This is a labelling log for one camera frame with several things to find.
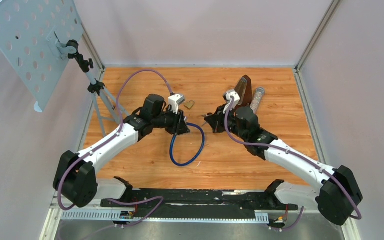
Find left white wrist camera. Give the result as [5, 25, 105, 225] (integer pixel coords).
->
[168, 93, 185, 115]

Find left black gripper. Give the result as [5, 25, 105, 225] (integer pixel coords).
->
[152, 106, 191, 137]

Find brown wooden metronome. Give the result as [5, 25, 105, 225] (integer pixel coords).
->
[234, 75, 253, 109]

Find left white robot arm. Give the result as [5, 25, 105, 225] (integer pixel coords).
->
[53, 93, 190, 210]

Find perforated grey music stand plate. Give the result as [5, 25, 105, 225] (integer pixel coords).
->
[0, 0, 84, 113]

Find glittery silver cylinder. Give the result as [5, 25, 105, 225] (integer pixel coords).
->
[250, 87, 265, 114]

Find small brass padlock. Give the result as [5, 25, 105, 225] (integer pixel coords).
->
[184, 100, 195, 110]

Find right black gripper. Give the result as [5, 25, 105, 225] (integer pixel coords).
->
[204, 104, 247, 142]

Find blue cable lock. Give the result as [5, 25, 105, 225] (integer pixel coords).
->
[168, 123, 206, 167]

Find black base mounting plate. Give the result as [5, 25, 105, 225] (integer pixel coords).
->
[99, 188, 300, 221]

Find grey tripod stand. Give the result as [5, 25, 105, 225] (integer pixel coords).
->
[65, 39, 128, 137]

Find black padlock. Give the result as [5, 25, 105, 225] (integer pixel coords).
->
[212, 122, 224, 134]

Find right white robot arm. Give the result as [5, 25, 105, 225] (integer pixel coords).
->
[204, 104, 363, 226]

